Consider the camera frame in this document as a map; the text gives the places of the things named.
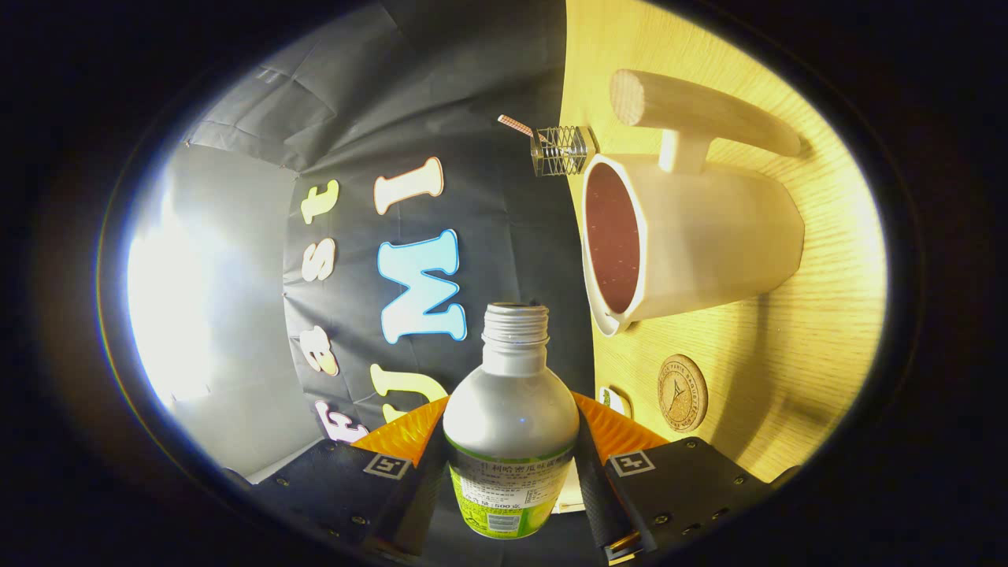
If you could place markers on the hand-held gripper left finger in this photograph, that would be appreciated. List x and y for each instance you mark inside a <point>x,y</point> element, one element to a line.
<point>346,488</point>

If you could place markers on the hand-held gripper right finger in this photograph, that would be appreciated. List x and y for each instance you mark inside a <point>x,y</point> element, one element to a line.
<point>685,484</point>

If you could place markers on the round cork coaster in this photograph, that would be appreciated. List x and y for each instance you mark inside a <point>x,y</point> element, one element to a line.
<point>682,394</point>

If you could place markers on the silver bottle with green label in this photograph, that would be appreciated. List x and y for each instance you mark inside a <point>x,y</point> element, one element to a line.
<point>510,417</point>

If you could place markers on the white divided dish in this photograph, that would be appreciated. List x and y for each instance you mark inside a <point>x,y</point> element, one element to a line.
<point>618,403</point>

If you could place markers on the wooden table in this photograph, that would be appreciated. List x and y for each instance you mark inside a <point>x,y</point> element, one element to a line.
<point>811,331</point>

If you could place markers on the black backdrop cloth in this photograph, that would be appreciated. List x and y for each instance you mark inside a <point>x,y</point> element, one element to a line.
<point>488,197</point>

